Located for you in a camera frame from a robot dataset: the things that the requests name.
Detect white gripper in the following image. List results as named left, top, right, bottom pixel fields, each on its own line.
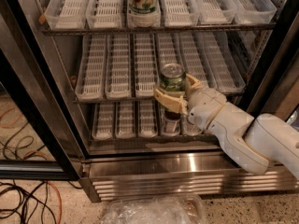
left=153, top=74, right=227, bottom=130

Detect green soda can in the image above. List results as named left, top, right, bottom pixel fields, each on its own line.
left=160, top=63, right=186, bottom=91

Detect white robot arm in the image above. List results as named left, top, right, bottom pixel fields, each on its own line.
left=153, top=75, right=299, bottom=179

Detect shelf tray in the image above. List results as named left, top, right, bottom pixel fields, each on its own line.
left=180, top=114, right=205, bottom=136
left=178, top=33, right=217, bottom=88
left=233, top=0, right=277, bottom=24
left=155, top=34, right=186, bottom=79
left=133, top=34, right=158, bottom=97
left=115, top=101, right=135, bottom=139
left=45, top=0, right=89, bottom=30
left=195, top=0, right=236, bottom=25
left=105, top=35, right=131, bottom=99
left=92, top=104, right=114, bottom=140
left=127, top=0, right=160, bottom=27
left=161, top=0, right=199, bottom=27
left=158, top=105, right=176, bottom=136
left=85, top=0, right=123, bottom=29
left=75, top=35, right=107, bottom=101
left=138, top=100, right=157, bottom=138
left=197, top=32, right=245, bottom=93

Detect stainless steel fridge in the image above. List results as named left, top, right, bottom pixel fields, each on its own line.
left=8, top=0, right=299, bottom=203

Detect open glass fridge door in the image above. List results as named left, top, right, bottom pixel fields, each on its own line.
left=0, top=0, right=88, bottom=180

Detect dark juice bottle white cap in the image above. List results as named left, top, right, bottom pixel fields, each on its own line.
left=163, top=110, right=180, bottom=135

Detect clear water bottle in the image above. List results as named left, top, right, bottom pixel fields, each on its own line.
left=183, top=114, right=204, bottom=136

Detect clear plastic bin on floor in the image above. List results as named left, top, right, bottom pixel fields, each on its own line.
left=100, top=194, right=209, bottom=224

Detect bottom wire shelf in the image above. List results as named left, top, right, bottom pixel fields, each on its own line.
left=90, top=134, right=218, bottom=144

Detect wire shelf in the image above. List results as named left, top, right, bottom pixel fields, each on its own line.
left=73, top=93, right=242, bottom=105
left=41, top=23, right=275, bottom=35
left=90, top=134, right=218, bottom=144

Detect middle wire shelf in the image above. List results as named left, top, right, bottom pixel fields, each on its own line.
left=73, top=93, right=242, bottom=105

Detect top wire shelf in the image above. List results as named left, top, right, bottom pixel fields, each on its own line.
left=41, top=23, right=275, bottom=35

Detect orange cable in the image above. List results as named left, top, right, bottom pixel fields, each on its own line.
left=0, top=105, right=63, bottom=224

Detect black cables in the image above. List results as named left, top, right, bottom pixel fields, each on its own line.
left=0, top=121, right=82, bottom=224

